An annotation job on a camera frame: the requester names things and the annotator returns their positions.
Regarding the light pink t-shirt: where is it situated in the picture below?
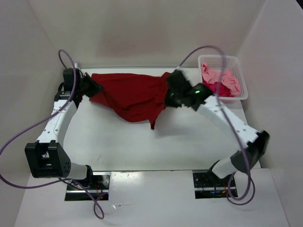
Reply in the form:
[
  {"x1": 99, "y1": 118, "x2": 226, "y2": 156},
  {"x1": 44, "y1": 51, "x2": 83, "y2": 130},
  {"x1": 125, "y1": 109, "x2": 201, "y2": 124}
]
[{"x1": 201, "y1": 62, "x2": 241, "y2": 97}]

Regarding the dark red t-shirt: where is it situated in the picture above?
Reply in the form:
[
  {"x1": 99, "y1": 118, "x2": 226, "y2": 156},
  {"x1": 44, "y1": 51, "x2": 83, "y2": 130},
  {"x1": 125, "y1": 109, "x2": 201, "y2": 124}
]
[{"x1": 89, "y1": 72, "x2": 169, "y2": 130}]

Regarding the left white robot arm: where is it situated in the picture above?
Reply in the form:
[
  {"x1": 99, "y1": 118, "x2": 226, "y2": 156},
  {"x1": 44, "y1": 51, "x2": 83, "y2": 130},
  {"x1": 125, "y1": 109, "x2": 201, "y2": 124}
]
[{"x1": 25, "y1": 69, "x2": 104, "y2": 189}]

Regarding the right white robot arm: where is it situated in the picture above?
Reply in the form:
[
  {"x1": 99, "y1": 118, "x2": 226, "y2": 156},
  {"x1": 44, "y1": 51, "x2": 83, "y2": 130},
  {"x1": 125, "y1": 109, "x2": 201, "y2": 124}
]
[{"x1": 165, "y1": 81, "x2": 269, "y2": 186}]

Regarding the magenta t-shirt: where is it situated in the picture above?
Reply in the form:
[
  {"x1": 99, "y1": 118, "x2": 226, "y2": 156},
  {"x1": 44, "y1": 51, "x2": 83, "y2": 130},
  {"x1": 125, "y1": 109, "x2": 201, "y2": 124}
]
[{"x1": 203, "y1": 81, "x2": 233, "y2": 97}]

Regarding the white plastic basket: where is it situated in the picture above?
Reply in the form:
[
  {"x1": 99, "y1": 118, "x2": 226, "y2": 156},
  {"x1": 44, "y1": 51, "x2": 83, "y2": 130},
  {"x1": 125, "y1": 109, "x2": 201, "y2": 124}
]
[{"x1": 198, "y1": 55, "x2": 248, "y2": 101}]

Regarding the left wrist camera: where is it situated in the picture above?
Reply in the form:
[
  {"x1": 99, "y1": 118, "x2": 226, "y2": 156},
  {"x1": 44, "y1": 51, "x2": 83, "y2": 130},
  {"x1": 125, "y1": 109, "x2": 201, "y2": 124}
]
[{"x1": 63, "y1": 68, "x2": 76, "y2": 91}]

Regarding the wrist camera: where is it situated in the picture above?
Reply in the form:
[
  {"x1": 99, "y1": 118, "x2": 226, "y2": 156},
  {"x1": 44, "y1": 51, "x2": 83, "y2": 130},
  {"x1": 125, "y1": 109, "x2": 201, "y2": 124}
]
[
  {"x1": 166, "y1": 70, "x2": 192, "y2": 93},
  {"x1": 63, "y1": 68, "x2": 76, "y2": 91}
]

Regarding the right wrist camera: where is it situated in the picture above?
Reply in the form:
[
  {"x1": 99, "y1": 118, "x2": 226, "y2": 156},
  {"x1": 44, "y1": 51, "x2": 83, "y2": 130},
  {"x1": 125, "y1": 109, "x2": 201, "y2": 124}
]
[{"x1": 166, "y1": 70, "x2": 192, "y2": 93}]

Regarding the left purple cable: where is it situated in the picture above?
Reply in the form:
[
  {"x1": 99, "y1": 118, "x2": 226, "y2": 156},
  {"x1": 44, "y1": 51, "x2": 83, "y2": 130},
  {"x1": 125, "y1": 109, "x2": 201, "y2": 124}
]
[{"x1": 0, "y1": 49, "x2": 105, "y2": 220}]

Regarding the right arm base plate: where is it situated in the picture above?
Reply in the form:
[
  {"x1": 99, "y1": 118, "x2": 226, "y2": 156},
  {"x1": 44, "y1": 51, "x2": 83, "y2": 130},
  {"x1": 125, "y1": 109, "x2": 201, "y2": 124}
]
[{"x1": 192, "y1": 170, "x2": 231, "y2": 199}]

